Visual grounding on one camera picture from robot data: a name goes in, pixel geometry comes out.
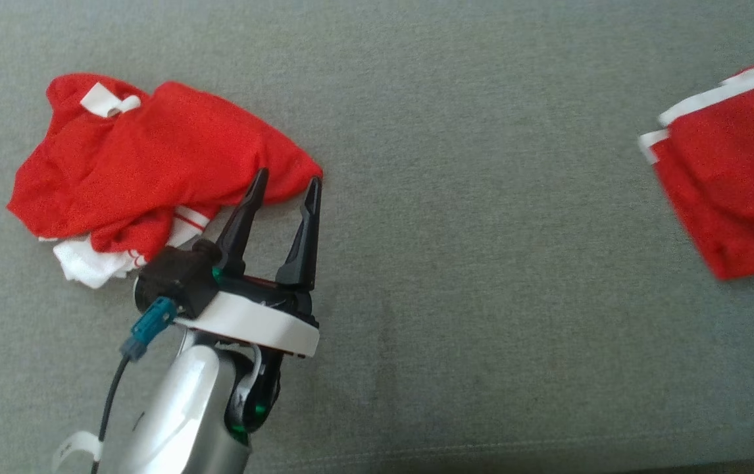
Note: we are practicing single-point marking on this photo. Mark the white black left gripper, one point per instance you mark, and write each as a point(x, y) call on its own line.
point(252, 319)

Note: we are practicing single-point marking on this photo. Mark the red Bulls jersey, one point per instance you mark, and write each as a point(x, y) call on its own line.
point(153, 151)

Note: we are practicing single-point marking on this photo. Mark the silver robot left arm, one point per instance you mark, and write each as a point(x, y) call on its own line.
point(179, 408)

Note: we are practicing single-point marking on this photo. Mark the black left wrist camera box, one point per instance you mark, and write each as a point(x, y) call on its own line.
point(176, 280)

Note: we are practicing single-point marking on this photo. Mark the red shorts white trim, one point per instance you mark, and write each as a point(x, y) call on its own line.
point(739, 171)

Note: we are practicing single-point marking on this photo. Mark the grey fabric sofa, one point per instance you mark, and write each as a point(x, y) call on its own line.
point(449, 296)

